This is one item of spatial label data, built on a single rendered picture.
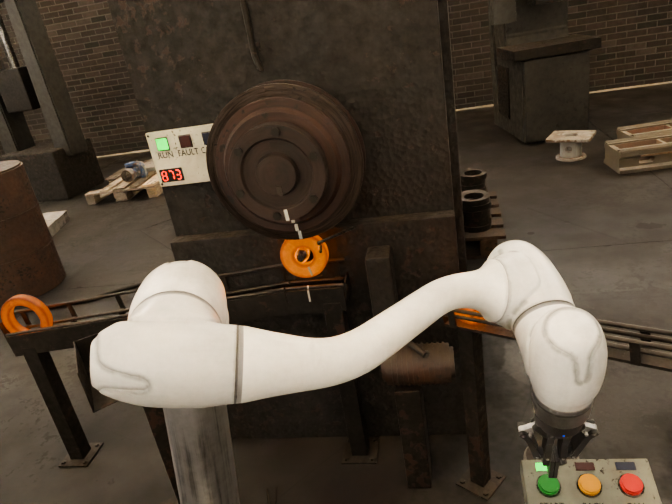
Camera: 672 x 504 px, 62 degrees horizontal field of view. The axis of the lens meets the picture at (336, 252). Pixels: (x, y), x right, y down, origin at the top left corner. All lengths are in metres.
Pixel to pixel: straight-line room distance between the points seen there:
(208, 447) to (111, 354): 0.31
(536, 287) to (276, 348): 0.42
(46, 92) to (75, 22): 2.22
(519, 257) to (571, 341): 0.19
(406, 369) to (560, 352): 0.97
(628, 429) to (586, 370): 1.49
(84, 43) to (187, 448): 8.22
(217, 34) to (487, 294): 1.21
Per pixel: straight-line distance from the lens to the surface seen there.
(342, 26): 1.73
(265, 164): 1.59
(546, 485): 1.26
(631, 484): 1.29
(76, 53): 9.05
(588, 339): 0.82
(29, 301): 2.31
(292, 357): 0.73
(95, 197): 6.52
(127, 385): 0.73
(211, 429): 0.96
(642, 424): 2.36
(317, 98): 1.61
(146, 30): 1.91
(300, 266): 1.81
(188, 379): 0.71
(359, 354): 0.76
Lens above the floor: 1.52
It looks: 23 degrees down
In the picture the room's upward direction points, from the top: 10 degrees counter-clockwise
